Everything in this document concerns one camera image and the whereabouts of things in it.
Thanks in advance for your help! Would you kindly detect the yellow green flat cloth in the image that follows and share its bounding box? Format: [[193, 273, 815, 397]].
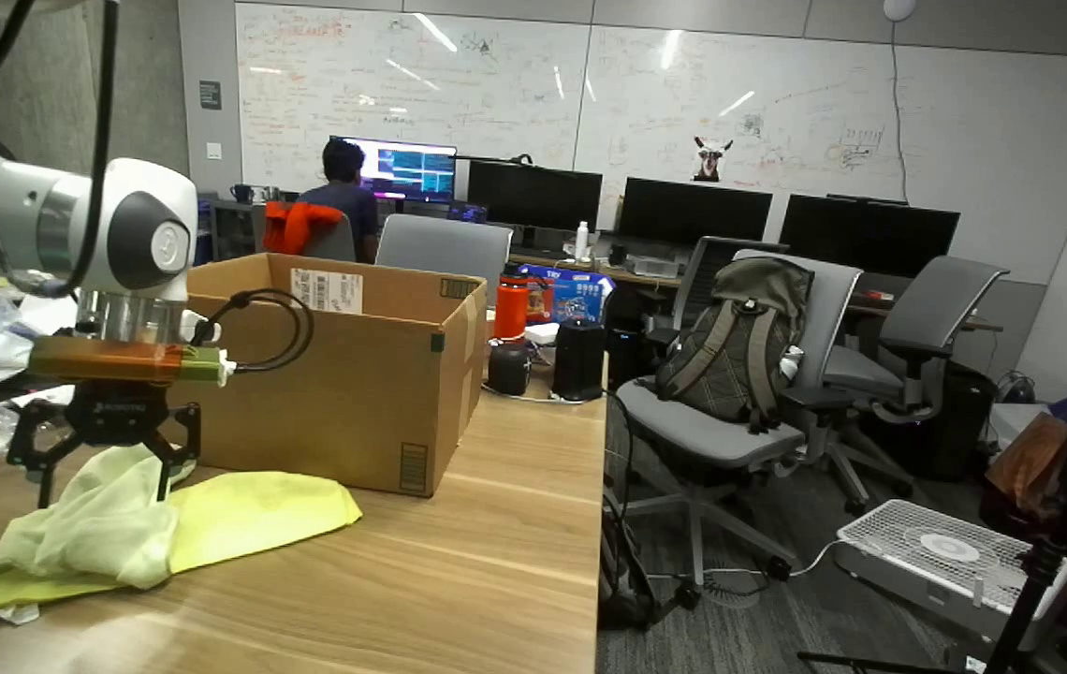
[[0, 468, 369, 624]]

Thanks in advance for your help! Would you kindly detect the small black speaker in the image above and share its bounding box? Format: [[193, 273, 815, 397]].
[[486, 342, 531, 400]]

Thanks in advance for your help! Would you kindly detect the open cardboard box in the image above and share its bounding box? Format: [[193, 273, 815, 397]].
[[166, 252, 491, 503]]

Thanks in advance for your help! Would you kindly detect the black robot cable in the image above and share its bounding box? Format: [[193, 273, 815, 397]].
[[0, 0, 320, 375]]

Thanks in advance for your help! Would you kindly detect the red bottle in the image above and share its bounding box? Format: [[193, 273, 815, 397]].
[[491, 273, 536, 343]]

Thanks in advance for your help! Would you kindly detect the small dark figurine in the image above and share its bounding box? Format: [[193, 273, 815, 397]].
[[688, 131, 737, 186]]

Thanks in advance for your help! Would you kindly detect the white wall whiteboard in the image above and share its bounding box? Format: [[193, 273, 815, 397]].
[[233, 0, 1067, 286]]

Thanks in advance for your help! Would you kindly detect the wide black computer monitor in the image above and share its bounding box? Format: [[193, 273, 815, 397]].
[[463, 160, 607, 239]]

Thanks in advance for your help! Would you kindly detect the tall black box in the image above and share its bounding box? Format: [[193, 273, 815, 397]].
[[551, 319, 612, 405]]

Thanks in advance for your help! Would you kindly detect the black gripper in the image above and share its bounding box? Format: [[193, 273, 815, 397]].
[[5, 380, 205, 511]]

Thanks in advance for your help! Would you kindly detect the light grey office chair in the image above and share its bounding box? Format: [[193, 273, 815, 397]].
[[612, 242, 870, 614]]

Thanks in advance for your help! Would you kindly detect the blue printed box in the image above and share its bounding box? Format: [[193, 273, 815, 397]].
[[517, 257, 619, 329]]

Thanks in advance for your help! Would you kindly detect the grey mesh office chair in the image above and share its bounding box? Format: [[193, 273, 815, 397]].
[[810, 254, 1013, 515]]

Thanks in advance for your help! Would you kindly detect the wrist camera with orange mount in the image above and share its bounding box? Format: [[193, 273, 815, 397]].
[[28, 332, 240, 392]]

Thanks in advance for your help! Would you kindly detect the light green towel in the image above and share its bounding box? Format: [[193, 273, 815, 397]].
[[0, 440, 184, 593]]

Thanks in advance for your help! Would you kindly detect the dark grey chair back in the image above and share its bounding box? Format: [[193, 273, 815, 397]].
[[672, 233, 788, 337]]

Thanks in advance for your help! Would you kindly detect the olive grey backpack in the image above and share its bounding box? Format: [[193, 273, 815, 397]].
[[651, 254, 815, 433]]

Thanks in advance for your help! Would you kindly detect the orange brown bag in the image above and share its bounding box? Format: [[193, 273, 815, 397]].
[[984, 408, 1067, 510]]

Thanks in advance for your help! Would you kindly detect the monitor with blue screen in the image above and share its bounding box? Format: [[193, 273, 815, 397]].
[[355, 140, 463, 211]]

